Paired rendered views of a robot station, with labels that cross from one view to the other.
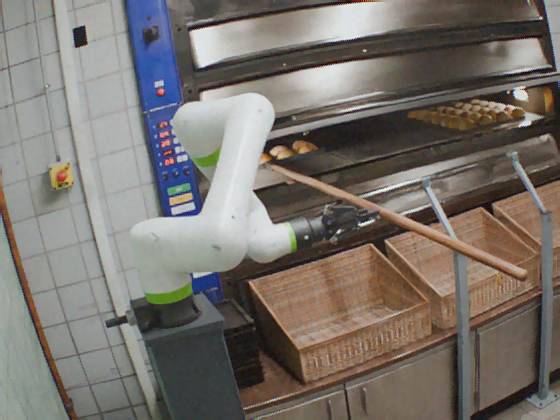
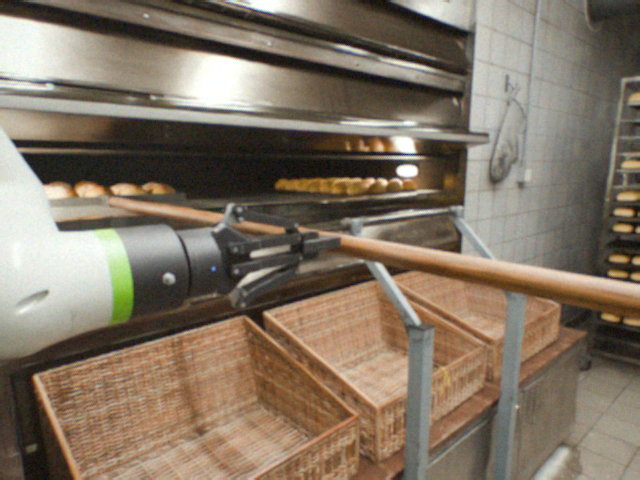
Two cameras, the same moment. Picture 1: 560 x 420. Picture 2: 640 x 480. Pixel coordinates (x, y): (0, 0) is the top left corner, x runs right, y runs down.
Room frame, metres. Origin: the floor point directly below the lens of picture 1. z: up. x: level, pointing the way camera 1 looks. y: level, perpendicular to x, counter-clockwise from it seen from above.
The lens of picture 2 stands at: (1.69, -0.02, 1.30)
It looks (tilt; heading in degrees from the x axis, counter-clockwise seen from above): 11 degrees down; 335
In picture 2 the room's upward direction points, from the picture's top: straight up
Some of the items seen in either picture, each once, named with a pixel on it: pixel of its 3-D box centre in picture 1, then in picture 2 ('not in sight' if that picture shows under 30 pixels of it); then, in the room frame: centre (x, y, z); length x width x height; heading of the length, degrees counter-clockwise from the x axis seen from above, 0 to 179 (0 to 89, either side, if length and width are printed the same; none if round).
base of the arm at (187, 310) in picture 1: (151, 310); not in sight; (1.65, 0.36, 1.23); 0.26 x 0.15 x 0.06; 107
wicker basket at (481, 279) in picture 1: (465, 263); (375, 350); (2.78, -0.74, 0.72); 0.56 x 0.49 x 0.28; 108
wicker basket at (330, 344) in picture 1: (340, 309); (202, 425); (2.61, -0.16, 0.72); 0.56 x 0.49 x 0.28; 108
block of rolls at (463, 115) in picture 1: (466, 112); (344, 184); (3.62, -1.07, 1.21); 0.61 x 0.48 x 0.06; 17
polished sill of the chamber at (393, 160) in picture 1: (418, 154); (311, 207); (3.06, -0.63, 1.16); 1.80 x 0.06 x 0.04; 107
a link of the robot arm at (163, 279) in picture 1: (164, 258); not in sight; (1.67, 0.29, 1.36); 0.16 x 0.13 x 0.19; 70
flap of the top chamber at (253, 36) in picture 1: (394, 14); (315, 5); (3.03, -0.64, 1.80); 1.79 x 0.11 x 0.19; 107
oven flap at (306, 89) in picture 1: (406, 70); (315, 92); (3.03, -0.64, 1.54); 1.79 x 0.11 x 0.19; 107
